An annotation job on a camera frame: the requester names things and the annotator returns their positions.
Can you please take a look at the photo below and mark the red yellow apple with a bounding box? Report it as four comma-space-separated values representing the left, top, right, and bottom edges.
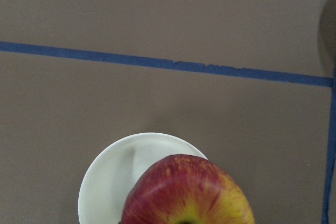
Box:
121, 154, 255, 223

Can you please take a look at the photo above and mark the white bowl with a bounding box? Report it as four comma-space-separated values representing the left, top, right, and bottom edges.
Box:
78, 132, 204, 223

